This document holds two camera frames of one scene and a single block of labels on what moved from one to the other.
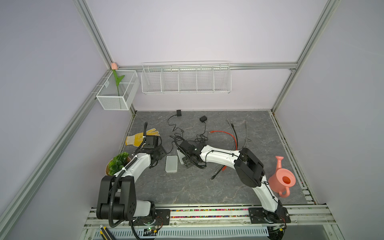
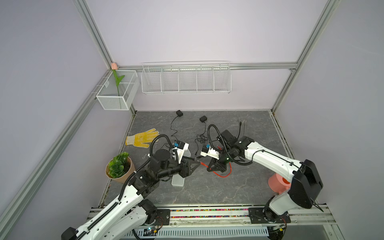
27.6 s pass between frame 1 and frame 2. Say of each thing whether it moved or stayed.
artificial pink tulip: stayed
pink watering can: stayed
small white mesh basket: stayed
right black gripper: moved
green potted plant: stayed
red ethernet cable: moved
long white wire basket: stayed
